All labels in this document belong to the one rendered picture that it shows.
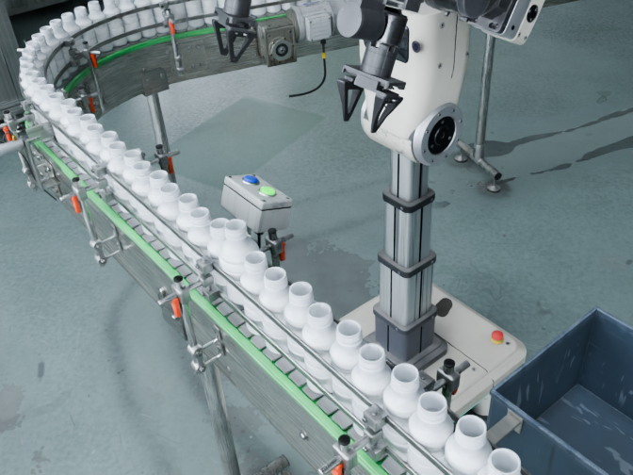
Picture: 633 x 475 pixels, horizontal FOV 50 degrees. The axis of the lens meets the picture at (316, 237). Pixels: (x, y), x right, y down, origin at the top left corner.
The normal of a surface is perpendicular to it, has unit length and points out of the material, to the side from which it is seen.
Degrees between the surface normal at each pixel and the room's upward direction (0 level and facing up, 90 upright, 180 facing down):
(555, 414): 0
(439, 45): 90
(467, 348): 0
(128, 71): 90
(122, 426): 0
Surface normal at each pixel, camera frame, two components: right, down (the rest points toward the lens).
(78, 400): -0.06, -0.79
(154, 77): 0.61, 0.46
